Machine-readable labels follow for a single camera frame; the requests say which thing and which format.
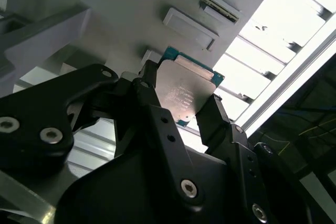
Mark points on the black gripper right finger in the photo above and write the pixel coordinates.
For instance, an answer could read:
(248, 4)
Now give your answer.
(215, 124)

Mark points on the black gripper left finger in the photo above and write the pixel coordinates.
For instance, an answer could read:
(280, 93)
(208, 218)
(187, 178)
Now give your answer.
(39, 119)

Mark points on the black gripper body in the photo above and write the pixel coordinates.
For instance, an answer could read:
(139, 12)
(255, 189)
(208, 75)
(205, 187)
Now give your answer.
(118, 195)

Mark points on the silver CPU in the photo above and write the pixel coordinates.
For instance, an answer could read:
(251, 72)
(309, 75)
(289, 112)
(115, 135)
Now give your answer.
(183, 87)

